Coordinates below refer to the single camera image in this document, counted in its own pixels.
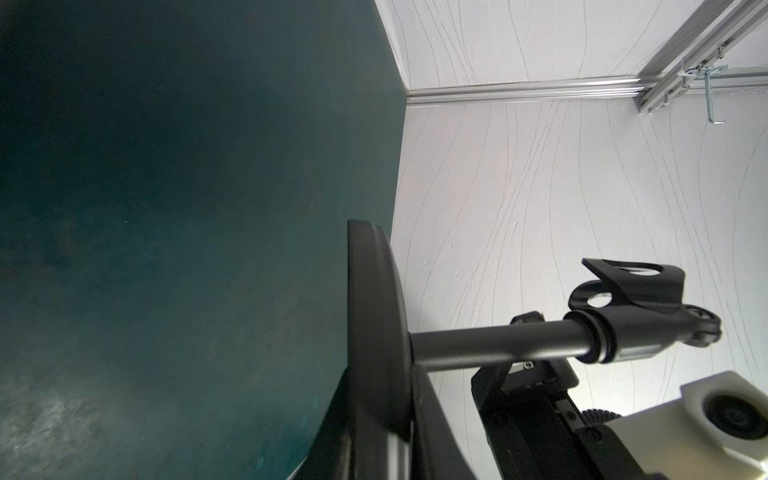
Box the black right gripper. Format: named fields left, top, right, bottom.
left=411, top=310, right=648, bottom=480

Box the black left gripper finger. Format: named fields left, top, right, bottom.
left=292, top=368, right=358, bottom=480

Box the black microphone stand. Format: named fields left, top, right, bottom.
left=347, top=220, right=722, bottom=437

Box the aluminium crossbar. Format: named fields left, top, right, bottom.
left=636, top=1, right=767, bottom=114

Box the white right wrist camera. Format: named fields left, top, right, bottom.
left=607, top=371, right=767, bottom=479

